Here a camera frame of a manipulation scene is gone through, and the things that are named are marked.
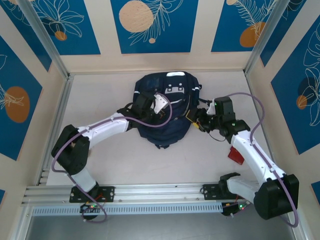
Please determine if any right aluminium side rail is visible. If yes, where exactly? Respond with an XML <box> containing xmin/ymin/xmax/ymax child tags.
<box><xmin>243</xmin><ymin>71</ymin><xmax>282</xmax><ymax>181</ymax></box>

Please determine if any left controller board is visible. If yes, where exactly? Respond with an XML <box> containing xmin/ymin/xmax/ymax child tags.
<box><xmin>79</xmin><ymin>202</ymin><xmax>104</xmax><ymax>215</ymax></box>

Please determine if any red leather wallet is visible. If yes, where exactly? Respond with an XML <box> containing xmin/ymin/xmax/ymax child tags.
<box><xmin>227</xmin><ymin>147</ymin><xmax>245</xmax><ymax>165</ymax></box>

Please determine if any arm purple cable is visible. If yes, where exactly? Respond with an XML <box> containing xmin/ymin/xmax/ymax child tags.
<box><xmin>229</xmin><ymin>92</ymin><xmax>300</xmax><ymax>227</ymax></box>
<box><xmin>51</xmin><ymin>93</ymin><xmax>173</xmax><ymax>223</ymax></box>

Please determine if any navy blue backpack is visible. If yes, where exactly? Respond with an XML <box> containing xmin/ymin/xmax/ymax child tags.
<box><xmin>116</xmin><ymin>70</ymin><xmax>203</xmax><ymax>150</ymax></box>

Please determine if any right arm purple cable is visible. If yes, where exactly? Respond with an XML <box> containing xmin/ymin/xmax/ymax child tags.
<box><xmin>229</xmin><ymin>92</ymin><xmax>300</xmax><ymax>227</ymax></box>

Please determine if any controller board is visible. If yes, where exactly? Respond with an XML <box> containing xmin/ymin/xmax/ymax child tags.
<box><xmin>79</xmin><ymin>202</ymin><xmax>104</xmax><ymax>215</ymax></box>
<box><xmin>221</xmin><ymin>201</ymin><xmax>251</xmax><ymax>218</ymax></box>

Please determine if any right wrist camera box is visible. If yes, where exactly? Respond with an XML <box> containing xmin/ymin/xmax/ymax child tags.
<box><xmin>206</xmin><ymin>99</ymin><xmax>217</xmax><ymax>115</ymax></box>

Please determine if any white slotted cable duct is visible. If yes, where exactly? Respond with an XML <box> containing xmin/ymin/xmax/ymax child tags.
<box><xmin>32</xmin><ymin>202</ymin><xmax>223</xmax><ymax>216</ymax></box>

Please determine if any left aluminium corner post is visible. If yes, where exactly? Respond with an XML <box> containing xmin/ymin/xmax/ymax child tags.
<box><xmin>18</xmin><ymin>0</ymin><xmax>70</xmax><ymax>79</ymax></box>

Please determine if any left aluminium side rail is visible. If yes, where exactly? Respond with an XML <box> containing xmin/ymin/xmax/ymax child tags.
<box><xmin>37</xmin><ymin>73</ymin><xmax>75</xmax><ymax>186</ymax></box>

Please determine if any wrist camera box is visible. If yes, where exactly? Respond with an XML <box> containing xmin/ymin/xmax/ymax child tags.
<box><xmin>206</xmin><ymin>99</ymin><xmax>217</xmax><ymax>115</ymax></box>
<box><xmin>152</xmin><ymin>92</ymin><xmax>169</xmax><ymax>115</ymax></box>

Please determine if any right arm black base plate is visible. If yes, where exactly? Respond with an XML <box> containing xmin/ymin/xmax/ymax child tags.
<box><xmin>202</xmin><ymin>183</ymin><xmax>250</xmax><ymax>201</ymax></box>

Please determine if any aluminium side rail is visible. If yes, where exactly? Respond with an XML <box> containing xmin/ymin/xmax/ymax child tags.
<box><xmin>243</xmin><ymin>71</ymin><xmax>282</xmax><ymax>181</ymax></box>
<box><xmin>37</xmin><ymin>73</ymin><xmax>75</xmax><ymax>186</ymax></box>

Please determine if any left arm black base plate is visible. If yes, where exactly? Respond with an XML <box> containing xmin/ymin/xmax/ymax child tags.
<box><xmin>69</xmin><ymin>185</ymin><xmax>116</xmax><ymax>203</ymax></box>

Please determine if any aluminium front rail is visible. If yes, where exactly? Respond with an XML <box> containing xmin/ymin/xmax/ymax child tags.
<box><xmin>21</xmin><ymin>179</ymin><xmax>297</xmax><ymax>206</ymax></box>

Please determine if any right aluminium corner post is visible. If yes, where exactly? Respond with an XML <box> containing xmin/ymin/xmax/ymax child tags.
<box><xmin>244</xmin><ymin>0</ymin><xmax>287</xmax><ymax>75</ymax></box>

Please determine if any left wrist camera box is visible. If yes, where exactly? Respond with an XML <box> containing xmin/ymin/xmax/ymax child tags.
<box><xmin>152</xmin><ymin>92</ymin><xmax>169</xmax><ymax>115</ymax></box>

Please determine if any right controller board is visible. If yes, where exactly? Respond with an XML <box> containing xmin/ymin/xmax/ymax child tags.
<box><xmin>221</xmin><ymin>201</ymin><xmax>251</xmax><ymax>218</ymax></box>

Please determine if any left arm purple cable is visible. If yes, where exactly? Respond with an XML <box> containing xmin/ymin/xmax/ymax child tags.
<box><xmin>51</xmin><ymin>93</ymin><xmax>173</xmax><ymax>223</ymax></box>

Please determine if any aluminium corner post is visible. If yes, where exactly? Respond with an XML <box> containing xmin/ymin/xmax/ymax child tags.
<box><xmin>18</xmin><ymin>0</ymin><xmax>70</xmax><ymax>79</ymax></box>
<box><xmin>244</xmin><ymin>0</ymin><xmax>287</xmax><ymax>75</ymax></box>

